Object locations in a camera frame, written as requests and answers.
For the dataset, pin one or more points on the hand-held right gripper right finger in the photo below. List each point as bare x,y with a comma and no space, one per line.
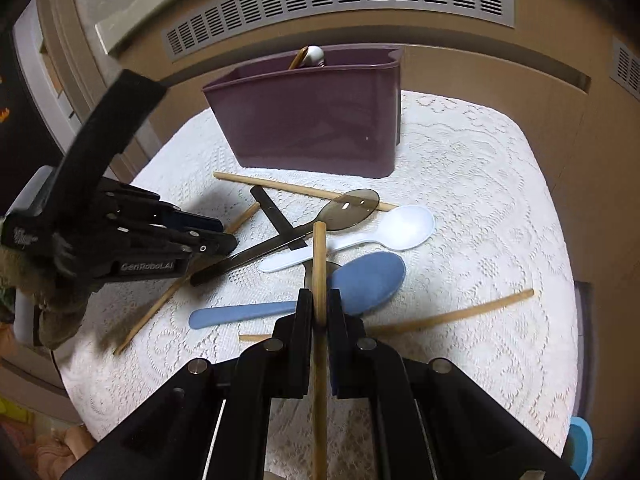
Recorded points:
336,320

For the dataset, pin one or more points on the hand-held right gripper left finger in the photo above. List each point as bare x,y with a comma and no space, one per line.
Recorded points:
304,310

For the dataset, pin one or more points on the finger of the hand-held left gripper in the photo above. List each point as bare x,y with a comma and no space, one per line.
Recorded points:
215,246
195,222

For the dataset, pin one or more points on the wooden chopstick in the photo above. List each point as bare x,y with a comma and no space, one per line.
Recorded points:
280,186
320,260
150,310
296,60
450,314

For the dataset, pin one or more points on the metal spoon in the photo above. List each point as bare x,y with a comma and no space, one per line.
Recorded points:
350,207

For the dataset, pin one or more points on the purple plastic utensil container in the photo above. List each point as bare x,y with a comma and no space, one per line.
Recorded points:
310,120

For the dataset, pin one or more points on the person's left forearm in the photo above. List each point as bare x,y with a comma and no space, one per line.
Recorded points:
50,310

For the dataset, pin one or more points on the blue plastic spoon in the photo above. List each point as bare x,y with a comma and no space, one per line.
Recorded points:
370,280

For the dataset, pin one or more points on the translucent brown spoon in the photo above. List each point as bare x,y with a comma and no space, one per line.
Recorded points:
270,210

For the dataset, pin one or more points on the white plastic spoon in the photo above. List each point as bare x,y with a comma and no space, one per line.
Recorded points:
405,227

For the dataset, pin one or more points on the white lace tablecloth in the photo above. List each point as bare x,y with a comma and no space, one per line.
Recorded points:
475,185

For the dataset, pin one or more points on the blue plastic object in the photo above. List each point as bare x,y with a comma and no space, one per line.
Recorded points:
582,445

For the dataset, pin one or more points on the small grey vent grille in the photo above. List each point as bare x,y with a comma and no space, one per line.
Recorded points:
627,67

